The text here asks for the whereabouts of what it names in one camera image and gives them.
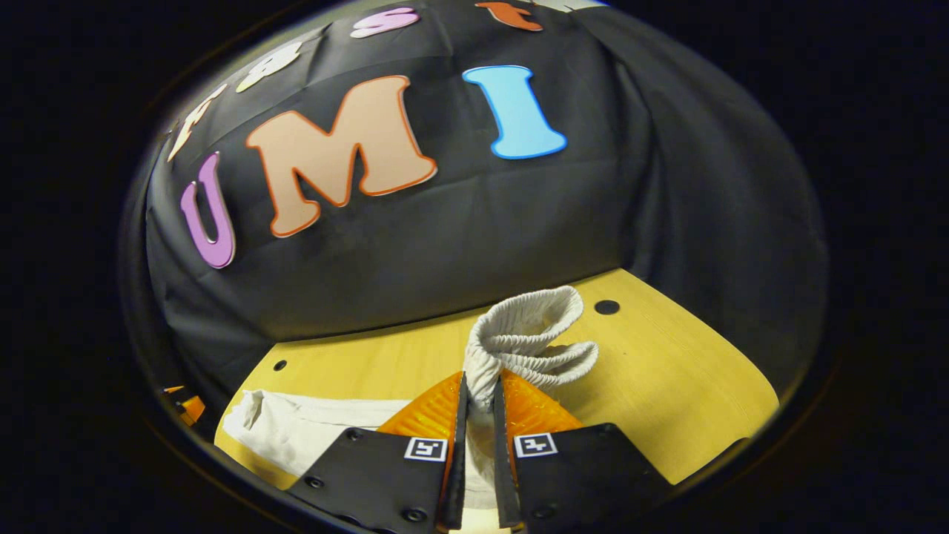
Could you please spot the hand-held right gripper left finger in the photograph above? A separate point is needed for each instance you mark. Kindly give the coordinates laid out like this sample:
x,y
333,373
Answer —
x,y
456,475

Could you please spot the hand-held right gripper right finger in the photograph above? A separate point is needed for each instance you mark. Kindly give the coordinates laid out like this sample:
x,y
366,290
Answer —
x,y
504,482

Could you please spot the white jeans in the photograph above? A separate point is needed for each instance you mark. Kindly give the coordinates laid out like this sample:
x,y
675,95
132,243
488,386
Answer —
x,y
519,326

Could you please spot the black backdrop cloth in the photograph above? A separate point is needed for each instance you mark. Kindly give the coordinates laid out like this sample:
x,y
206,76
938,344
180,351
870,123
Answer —
x,y
460,245

